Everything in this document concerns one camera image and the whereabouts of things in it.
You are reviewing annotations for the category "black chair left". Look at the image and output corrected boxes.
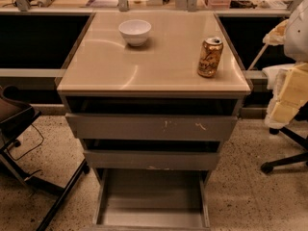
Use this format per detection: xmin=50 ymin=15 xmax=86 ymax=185
xmin=0 ymin=85 xmax=90 ymax=231

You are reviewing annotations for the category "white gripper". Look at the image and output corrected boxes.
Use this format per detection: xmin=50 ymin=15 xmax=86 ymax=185
xmin=263 ymin=19 xmax=308 ymax=129

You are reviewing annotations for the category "paper booklet on shelf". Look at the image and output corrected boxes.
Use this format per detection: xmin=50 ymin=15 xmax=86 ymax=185
xmin=86 ymin=0 xmax=118 ymax=8

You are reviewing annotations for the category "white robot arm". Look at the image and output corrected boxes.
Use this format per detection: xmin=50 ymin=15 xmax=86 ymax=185
xmin=263 ymin=0 xmax=308 ymax=129

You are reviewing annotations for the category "grey middle drawer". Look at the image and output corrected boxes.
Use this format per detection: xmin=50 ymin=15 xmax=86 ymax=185
xmin=84 ymin=140 xmax=220 ymax=170

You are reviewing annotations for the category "grey drawer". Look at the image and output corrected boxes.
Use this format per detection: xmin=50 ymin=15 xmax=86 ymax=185
xmin=66 ymin=97 xmax=239 ymax=141
xmin=82 ymin=169 xmax=211 ymax=231
xmin=84 ymin=140 xmax=220 ymax=170

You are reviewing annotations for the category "black office chair right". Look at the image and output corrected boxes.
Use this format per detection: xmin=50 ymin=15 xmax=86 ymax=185
xmin=260 ymin=101 xmax=308 ymax=175

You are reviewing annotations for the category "grey top drawer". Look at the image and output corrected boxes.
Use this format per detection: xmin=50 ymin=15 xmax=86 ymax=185
xmin=66 ymin=97 xmax=239 ymax=141

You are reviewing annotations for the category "white ceramic bowl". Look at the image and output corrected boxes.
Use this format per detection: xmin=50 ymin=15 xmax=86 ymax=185
xmin=118 ymin=19 xmax=152 ymax=46

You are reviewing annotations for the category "orange drink can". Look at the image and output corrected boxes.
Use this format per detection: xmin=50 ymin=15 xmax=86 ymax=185
xmin=197 ymin=37 xmax=223 ymax=78

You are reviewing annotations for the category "grey bottom drawer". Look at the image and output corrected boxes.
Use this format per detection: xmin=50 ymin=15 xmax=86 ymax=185
xmin=82 ymin=169 xmax=211 ymax=231

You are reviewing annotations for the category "black floor cable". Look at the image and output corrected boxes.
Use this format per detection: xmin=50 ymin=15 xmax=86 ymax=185
xmin=6 ymin=122 xmax=45 ymax=178

